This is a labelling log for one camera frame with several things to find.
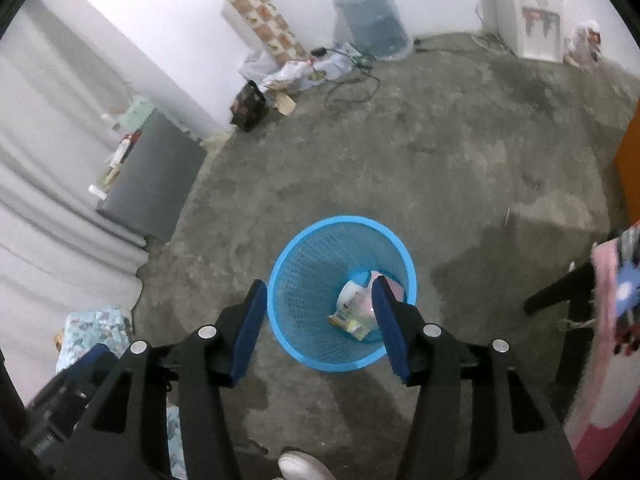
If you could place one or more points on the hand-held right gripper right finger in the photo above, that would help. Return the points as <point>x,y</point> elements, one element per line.
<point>387,332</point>

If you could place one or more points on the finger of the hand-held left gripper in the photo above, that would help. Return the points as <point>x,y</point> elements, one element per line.
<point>87,362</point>

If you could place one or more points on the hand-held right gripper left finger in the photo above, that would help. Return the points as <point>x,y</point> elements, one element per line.
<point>246,332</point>

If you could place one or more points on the blue mesh wastebasket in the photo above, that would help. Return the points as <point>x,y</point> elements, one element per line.
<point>300,240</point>

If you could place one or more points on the floral blanket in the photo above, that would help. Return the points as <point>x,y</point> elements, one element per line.
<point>95,330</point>

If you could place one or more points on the pink snack packet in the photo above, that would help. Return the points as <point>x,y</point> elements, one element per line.
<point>396,287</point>

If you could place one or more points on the white yellow snack packet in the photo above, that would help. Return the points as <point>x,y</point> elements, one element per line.
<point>350,305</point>

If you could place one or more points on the white shoe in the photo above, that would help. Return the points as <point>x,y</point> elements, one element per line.
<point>305,467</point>

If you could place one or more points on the small white bottle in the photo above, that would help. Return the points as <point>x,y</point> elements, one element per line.
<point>97,191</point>

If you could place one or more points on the black stool leg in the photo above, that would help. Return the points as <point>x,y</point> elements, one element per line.
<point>560,290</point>

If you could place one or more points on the grey cabinet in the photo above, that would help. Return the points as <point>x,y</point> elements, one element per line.
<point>155,175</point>

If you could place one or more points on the red white box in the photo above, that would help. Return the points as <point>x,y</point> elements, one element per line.
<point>129,145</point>

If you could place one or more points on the pink cloth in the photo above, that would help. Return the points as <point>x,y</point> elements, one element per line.
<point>600,400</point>

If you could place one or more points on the black bag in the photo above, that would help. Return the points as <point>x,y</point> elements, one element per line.
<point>247,105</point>

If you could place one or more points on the cardboard piece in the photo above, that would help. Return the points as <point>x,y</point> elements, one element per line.
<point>285,104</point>

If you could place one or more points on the multicoloured patterned cloth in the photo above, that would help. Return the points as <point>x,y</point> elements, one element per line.
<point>627,292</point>

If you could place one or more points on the pale green box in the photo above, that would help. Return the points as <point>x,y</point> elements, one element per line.
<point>136,112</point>

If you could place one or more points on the pile of white plastic bags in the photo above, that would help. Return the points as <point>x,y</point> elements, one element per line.
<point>295,72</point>

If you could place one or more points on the orange wooden board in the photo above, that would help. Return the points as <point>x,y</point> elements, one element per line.
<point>631,160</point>

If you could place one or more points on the large blue water jug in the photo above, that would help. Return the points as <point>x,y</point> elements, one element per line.
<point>372,10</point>

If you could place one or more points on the orange checkered column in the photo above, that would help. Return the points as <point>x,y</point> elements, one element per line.
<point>255,5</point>

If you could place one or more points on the white water dispenser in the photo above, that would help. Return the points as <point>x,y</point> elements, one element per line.
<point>517,17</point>

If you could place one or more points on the pink white plastic bag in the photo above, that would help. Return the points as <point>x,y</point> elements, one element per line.
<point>582,45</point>

